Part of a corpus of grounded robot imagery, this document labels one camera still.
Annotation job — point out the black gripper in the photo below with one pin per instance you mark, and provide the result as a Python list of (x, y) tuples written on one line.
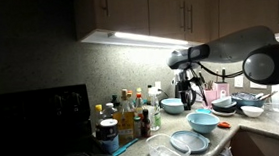
[(186, 77)]

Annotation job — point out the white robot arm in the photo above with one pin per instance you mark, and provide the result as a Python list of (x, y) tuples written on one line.
[(237, 47)]

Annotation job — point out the small light blue bowl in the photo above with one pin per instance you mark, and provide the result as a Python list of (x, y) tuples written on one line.
[(221, 101)]

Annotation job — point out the black bowl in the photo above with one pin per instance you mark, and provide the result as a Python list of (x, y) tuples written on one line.
[(227, 108)]

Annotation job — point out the white bowl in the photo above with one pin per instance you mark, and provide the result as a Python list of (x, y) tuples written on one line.
[(251, 111)]

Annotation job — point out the wooden spoon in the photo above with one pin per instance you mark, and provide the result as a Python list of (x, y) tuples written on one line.
[(268, 95)]

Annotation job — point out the pink utensil holder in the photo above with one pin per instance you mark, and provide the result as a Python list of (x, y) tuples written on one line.
[(210, 99)]

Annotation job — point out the small teal lid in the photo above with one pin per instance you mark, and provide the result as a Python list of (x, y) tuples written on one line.
[(203, 111)]

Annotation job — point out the pink knife block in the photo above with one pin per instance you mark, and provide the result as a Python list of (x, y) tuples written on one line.
[(223, 90)]

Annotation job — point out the clear bottle green label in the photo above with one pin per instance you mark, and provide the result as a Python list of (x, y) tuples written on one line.
[(155, 115)]

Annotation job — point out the white plate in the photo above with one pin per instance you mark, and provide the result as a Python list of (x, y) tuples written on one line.
[(224, 114)]

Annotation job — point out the round clear lid blue rim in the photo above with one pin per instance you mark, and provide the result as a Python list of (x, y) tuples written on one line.
[(189, 141)]

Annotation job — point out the red cap sauce bottle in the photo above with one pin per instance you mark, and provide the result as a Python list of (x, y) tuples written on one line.
[(139, 104)]

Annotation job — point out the dark hot sauce bottle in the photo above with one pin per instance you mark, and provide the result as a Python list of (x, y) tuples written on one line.
[(145, 126)]

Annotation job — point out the blue baking dish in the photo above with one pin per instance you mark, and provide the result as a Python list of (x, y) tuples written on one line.
[(246, 101)]

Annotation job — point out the small spice jar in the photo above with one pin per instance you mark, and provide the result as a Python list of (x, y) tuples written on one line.
[(137, 127)]

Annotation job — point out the clear plastic container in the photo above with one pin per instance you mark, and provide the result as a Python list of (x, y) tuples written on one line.
[(165, 151)]

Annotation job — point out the yellow oil bottle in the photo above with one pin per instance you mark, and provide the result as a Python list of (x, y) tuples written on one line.
[(124, 122)]

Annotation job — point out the under-cabinet light strip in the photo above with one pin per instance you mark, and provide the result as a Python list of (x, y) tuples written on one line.
[(143, 39)]

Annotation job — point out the grey cloth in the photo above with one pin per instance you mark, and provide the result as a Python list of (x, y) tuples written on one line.
[(226, 155)]

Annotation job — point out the white cap bottle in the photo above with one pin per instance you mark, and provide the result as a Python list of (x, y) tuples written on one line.
[(109, 111)]

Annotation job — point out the teal brush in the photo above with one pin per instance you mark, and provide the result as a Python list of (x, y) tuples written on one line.
[(125, 147)]

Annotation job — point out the blue white salt canister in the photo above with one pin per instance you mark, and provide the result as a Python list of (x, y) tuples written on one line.
[(109, 135)]

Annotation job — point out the wooden base cabinet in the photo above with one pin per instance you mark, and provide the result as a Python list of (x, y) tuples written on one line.
[(261, 145)]

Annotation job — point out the yellow cap dark bottle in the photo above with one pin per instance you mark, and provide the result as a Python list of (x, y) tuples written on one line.
[(99, 121)]

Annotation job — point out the wooden upper cabinets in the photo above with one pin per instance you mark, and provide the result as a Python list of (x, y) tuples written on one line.
[(234, 7)]

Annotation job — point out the black stove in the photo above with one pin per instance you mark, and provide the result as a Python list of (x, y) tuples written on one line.
[(32, 123)]

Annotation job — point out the white wall outlet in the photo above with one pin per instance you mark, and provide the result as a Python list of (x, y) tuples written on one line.
[(238, 81), (258, 85), (157, 86)]

